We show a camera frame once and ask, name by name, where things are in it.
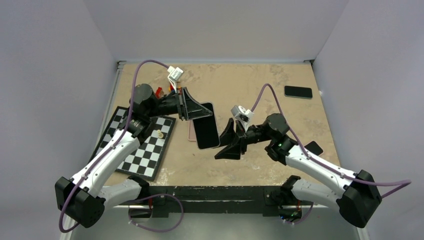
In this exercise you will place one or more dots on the red owl toy block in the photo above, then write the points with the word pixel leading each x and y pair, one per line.
pixel 159 93

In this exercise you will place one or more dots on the colourful toy brick car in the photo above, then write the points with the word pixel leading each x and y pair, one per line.
pixel 173 87

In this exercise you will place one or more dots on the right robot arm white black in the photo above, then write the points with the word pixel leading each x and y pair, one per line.
pixel 353 194

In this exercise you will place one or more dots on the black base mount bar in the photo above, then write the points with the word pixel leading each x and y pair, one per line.
pixel 264 200

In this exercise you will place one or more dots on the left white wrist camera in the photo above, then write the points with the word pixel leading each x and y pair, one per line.
pixel 174 75

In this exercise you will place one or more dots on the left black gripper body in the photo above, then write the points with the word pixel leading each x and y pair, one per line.
pixel 181 108

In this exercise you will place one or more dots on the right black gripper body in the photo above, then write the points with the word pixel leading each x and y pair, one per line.
pixel 252 136

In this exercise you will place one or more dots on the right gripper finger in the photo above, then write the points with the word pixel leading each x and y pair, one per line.
pixel 229 152
pixel 228 134

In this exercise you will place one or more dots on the pink phone case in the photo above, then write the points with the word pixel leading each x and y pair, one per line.
pixel 191 135

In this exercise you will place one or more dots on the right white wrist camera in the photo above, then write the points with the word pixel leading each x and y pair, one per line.
pixel 243 115

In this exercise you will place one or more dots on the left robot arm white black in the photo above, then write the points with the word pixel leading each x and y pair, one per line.
pixel 83 197

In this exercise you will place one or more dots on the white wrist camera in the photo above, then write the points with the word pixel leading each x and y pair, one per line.
pixel 174 75
pixel 243 115

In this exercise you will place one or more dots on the phone in pink case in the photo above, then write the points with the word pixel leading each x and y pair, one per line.
pixel 314 148

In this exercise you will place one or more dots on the black white chessboard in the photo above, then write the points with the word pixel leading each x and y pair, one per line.
pixel 145 162

